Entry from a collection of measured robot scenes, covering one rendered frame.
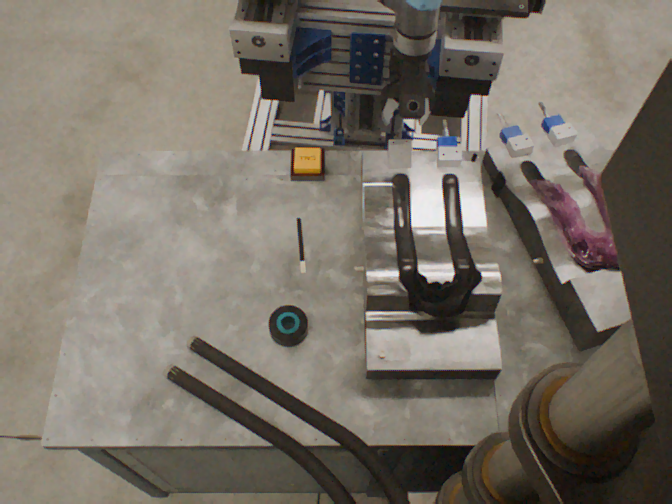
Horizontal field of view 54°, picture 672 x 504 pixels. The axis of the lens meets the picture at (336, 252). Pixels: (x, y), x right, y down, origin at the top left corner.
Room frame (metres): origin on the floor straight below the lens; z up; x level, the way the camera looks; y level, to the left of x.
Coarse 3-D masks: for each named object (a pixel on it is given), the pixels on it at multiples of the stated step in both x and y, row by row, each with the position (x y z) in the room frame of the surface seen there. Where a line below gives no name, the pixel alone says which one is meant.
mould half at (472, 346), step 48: (384, 192) 0.80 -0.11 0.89; (432, 192) 0.80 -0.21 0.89; (480, 192) 0.80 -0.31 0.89; (384, 240) 0.68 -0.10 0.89; (432, 240) 0.68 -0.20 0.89; (480, 240) 0.68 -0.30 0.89; (384, 288) 0.55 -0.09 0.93; (480, 288) 0.55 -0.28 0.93; (384, 336) 0.48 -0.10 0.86; (432, 336) 0.48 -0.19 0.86; (480, 336) 0.48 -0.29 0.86
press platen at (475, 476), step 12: (504, 432) 0.19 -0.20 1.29; (480, 444) 0.18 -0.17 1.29; (492, 444) 0.18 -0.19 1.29; (468, 456) 0.17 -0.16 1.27; (480, 456) 0.16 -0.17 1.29; (492, 456) 0.16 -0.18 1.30; (468, 468) 0.15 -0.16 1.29; (480, 468) 0.15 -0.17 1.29; (468, 480) 0.14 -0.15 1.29; (480, 480) 0.13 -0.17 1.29; (468, 492) 0.12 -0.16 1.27; (480, 492) 0.12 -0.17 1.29; (492, 492) 0.12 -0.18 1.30
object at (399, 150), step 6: (396, 138) 0.97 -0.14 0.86; (390, 144) 0.89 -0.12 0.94; (396, 144) 0.89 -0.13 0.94; (402, 144) 0.89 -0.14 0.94; (408, 144) 0.89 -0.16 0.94; (390, 150) 0.88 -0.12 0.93; (396, 150) 0.88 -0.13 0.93; (402, 150) 0.88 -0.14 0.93; (408, 150) 0.88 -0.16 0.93; (390, 156) 0.88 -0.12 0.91; (396, 156) 0.88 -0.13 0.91; (402, 156) 0.88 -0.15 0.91; (408, 156) 0.88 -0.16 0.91; (390, 162) 0.87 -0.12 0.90; (396, 162) 0.87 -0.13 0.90; (402, 162) 0.87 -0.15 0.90; (408, 162) 0.87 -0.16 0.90
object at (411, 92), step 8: (400, 64) 0.89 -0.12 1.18; (408, 64) 0.88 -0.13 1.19; (416, 64) 0.88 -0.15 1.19; (424, 64) 0.88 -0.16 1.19; (400, 72) 0.88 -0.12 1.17; (408, 72) 0.87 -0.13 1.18; (416, 72) 0.87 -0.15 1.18; (424, 72) 0.87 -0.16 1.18; (400, 80) 0.86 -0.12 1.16; (408, 80) 0.86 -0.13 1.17; (416, 80) 0.86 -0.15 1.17; (424, 80) 0.86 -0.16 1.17; (400, 88) 0.85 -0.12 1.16; (408, 88) 0.84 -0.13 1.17; (416, 88) 0.84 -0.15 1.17; (424, 88) 0.84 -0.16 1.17; (400, 96) 0.84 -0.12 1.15; (408, 96) 0.83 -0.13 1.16; (416, 96) 0.83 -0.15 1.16; (424, 96) 0.83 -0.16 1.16; (400, 104) 0.82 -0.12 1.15; (408, 104) 0.82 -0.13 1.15; (416, 104) 0.82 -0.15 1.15; (424, 104) 0.82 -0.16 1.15; (400, 112) 0.81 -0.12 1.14; (408, 112) 0.80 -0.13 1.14; (416, 112) 0.80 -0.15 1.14; (424, 112) 0.81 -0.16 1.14
